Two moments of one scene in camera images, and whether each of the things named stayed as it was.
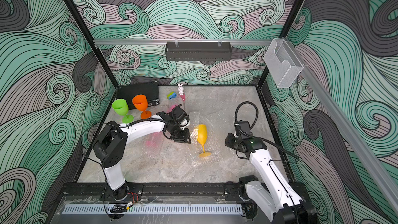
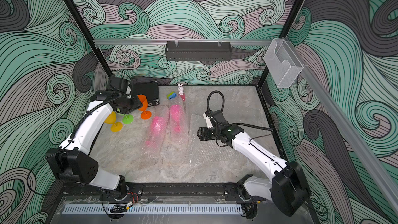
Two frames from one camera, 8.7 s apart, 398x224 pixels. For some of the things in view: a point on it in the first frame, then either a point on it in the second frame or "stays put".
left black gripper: (184, 138) to (137, 104)
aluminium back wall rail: (181, 41) stays put
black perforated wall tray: (198, 51) stays put
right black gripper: (228, 140) to (204, 133)
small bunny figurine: (180, 88) stays put
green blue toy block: (171, 95) stays put
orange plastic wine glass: (140, 102) stays put
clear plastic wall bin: (283, 66) stays put
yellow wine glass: (202, 136) to (116, 127)
